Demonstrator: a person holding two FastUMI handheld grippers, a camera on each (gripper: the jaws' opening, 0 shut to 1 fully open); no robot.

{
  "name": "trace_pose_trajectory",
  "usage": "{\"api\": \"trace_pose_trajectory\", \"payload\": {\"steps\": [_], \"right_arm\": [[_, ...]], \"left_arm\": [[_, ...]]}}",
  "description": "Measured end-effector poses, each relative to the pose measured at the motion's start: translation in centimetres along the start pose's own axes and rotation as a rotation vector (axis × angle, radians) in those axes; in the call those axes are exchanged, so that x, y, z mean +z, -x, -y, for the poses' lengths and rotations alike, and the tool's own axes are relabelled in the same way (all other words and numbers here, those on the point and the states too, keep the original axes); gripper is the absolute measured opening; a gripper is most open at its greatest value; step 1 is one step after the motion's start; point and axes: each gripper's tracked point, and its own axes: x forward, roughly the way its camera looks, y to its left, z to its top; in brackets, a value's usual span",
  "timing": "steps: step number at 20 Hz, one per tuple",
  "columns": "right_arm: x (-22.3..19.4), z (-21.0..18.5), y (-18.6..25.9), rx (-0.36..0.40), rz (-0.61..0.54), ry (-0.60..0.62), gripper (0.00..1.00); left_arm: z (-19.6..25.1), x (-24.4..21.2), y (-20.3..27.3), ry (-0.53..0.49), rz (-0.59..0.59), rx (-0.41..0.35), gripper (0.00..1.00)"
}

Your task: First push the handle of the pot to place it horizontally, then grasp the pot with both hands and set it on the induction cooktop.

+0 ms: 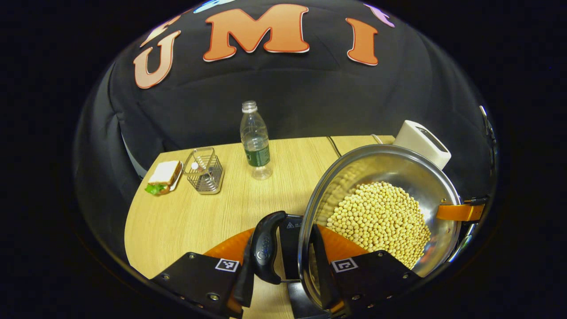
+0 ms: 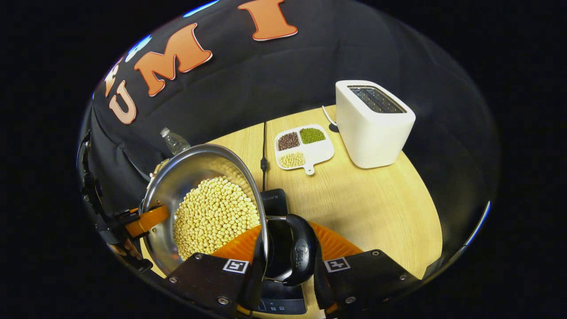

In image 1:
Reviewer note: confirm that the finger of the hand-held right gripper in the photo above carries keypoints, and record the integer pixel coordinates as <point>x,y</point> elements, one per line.
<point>458,212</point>

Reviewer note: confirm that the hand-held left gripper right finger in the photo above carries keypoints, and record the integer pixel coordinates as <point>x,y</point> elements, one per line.
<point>320,266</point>

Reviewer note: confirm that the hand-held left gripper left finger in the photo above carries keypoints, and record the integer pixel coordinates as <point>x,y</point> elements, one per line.
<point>244,283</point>

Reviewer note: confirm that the black induction cooktop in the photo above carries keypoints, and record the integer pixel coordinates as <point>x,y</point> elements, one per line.
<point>290,239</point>

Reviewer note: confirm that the pile of soybeans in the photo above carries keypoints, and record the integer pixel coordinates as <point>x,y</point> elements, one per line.
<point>381,221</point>

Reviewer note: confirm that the white toaster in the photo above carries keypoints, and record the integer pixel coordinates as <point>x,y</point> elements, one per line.
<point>421,141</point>

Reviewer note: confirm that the sandwich with lettuce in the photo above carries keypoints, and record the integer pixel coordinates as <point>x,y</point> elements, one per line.
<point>164,175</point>

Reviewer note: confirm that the clear plastic water bottle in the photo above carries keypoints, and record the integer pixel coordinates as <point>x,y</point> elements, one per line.
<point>255,141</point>

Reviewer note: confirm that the black backdrop cloth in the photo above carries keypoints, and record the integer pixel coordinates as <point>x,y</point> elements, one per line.
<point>310,97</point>

